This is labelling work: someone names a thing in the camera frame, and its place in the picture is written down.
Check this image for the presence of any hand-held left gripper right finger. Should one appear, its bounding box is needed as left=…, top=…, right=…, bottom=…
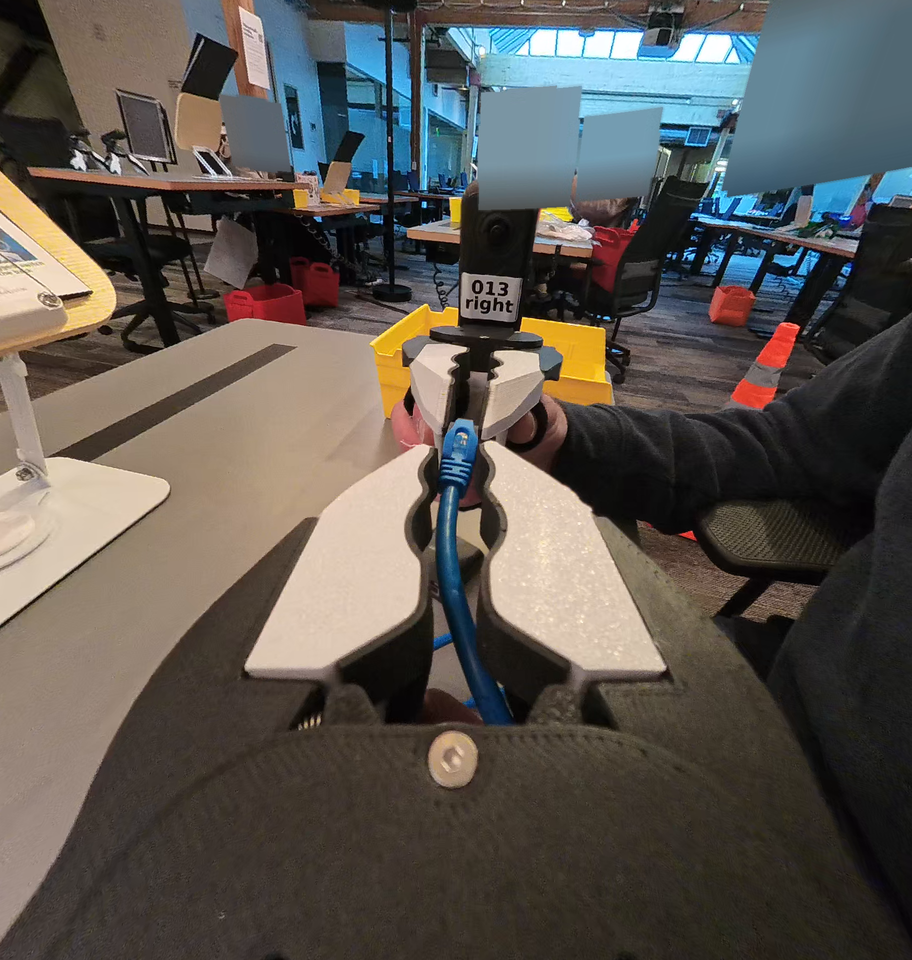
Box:
left=479, top=439, right=670, bottom=723

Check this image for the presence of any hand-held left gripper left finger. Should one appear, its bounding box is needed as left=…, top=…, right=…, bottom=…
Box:
left=244, top=444, right=437, bottom=723

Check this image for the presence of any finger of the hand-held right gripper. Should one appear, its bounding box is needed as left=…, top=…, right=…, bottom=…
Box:
left=409, top=346, right=468, bottom=447
left=482, top=357, right=546, bottom=447

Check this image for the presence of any blue ethernet cable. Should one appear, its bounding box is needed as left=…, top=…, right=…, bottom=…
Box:
left=430, top=418, right=516, bottom=726

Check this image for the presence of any person's right forearm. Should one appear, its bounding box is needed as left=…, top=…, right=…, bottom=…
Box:
left=552, top=303, right=912, bottom=538

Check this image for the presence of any person's right hand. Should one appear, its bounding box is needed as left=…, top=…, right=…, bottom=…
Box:
left=392, top=394, right=570, bottom=477

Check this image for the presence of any yellow plastic bin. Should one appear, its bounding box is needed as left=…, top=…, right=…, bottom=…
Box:
left=370, top=303, right=616, bottom=418

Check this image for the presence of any light wooden work table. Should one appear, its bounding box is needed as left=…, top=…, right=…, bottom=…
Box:
left=406, top=218, right=599, bottom=260

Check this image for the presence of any red bag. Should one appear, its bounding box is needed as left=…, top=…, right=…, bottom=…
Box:
left=593, top=224, right=639, bottom=296

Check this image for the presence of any black pole stand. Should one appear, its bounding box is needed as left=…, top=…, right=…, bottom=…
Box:
left=370, top=0, right=416, bottom=303

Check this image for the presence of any red storage bin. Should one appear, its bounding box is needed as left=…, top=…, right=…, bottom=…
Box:
left=289, top=258, right=340, bottom=308
left=223, top=284, right=307, bottom=327

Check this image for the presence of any orange fabric bin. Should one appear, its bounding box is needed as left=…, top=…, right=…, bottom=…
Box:
left=708, top=284, right=757, bottom=327

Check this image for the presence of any hanging white paper sheet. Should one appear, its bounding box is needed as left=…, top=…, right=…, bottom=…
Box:
left=204, top=218, right=261, bottom=290

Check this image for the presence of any orange traffic cone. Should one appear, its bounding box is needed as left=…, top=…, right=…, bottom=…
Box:
left=726, top=323, right=800, bottom=412

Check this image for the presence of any white stand with wooden board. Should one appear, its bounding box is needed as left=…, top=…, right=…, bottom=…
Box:
left=0, top=149, right=172, bottom=646

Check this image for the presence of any ceiling projector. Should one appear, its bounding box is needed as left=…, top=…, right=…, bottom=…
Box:
left=639, top=10, right=699, bottom=61

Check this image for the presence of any long wooden work table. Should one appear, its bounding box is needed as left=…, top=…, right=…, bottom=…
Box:
left=691, top=213, right=862, bottom=320

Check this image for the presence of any white notice sheet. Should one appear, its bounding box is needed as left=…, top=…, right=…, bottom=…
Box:
left=240, top=10, right=273, bottom=88

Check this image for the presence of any person's torso in dark sweater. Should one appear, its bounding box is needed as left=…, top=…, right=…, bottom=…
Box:
left=762, top=288, right=912, bottom=960

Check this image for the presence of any wooden document stand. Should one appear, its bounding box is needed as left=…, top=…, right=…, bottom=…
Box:
left=172, top=32, right=240, bottom=154

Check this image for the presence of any wooden table with black legs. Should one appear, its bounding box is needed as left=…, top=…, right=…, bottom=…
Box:
left=30, top=167, right=310, bottom=354

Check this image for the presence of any framed tablet on stand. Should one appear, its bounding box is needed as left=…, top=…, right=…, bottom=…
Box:
left=116, top=91, right=177, bottom=167

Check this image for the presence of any printed booklet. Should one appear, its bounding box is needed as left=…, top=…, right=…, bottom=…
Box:
left=0, top=192, right=96, bottom=303

